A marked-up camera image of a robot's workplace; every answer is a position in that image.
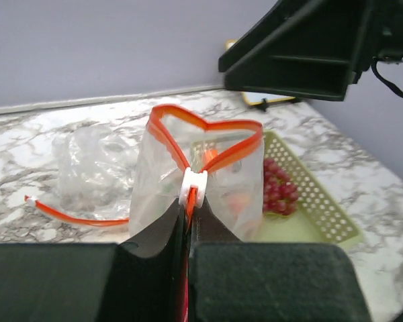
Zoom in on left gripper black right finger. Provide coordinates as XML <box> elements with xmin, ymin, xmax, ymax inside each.
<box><xmin>189</xmin><ymin>203</ymin><xmax>371</xmax><ymax>321</ymax></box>

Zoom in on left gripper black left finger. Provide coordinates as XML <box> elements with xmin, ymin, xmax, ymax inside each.
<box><xmin>0</xmin><ymin>202</ymin><xmax>185</xmax><ymax>321</ymax></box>

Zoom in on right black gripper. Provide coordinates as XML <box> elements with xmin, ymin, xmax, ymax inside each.
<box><xmin>218</xmin><ymin>0</ymin><xmax>403</xmax><ymax>101</ymax></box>

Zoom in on clear zip bag orange zipper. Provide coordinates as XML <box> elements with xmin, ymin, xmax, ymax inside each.
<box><xmin>124</xmin><ymin>105</ymin><xmax>270</xmax><ymax>321</ymax></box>

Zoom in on red grapes bunch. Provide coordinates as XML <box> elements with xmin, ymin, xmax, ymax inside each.
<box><xmin>263</xmin><ymin>158</ymin><xmax>300</xmax><ymax>217</ymax></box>

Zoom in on green plastic basket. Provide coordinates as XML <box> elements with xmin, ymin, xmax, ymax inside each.
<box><xmin>189</xmin><ymin>129</ymin><xmax>365</xmax><ymax>251</ymax></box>

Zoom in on small whiteboard wooden frame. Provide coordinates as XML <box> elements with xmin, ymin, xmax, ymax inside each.
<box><xmin>225</xmin><ymin>40</ymin><xmax>296</xmax><ymax>111</ymax></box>

